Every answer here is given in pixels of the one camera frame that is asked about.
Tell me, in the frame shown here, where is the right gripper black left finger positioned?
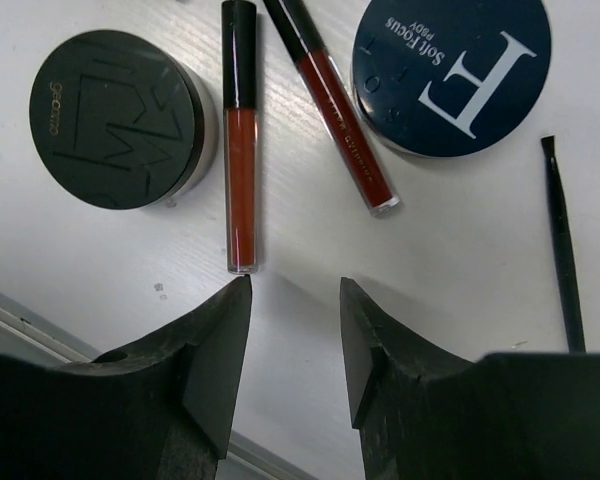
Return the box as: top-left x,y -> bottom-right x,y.
0,276 -> 254,480

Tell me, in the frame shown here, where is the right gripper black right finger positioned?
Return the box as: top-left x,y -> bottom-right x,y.
340,278 -> 600,479

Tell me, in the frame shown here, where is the black lid powder jar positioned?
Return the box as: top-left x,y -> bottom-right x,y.
29,30 -> 219,210

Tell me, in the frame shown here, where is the navy lid powder jar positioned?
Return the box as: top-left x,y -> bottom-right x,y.
351,0 -> 552,158

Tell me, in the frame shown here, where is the red lip gloss tube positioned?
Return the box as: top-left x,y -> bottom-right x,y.
265,1 -> 399,217
221,1 -> 258,275

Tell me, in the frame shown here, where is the thin black brush near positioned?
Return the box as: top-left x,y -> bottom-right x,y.
540,136 -> 586,353

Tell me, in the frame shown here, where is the aluminium table rail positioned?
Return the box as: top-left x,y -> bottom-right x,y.
0,280 -> 321,480

